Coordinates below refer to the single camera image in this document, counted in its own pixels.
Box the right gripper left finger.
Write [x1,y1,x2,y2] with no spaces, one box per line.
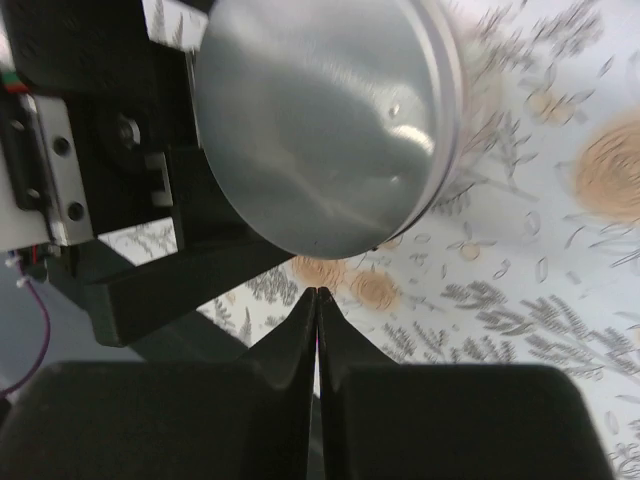
[1,289,316,479]

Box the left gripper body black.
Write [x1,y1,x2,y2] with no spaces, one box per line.
[1,1,215,250]

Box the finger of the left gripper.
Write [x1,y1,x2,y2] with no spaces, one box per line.
[47,219,291,347]

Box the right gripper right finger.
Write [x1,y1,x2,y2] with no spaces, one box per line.
[316,289,612,479]

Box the round metal jar lid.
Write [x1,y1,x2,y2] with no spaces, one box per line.
[195,1,468,259]

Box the floral table mat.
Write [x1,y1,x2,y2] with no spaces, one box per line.
[135,1,639,479]

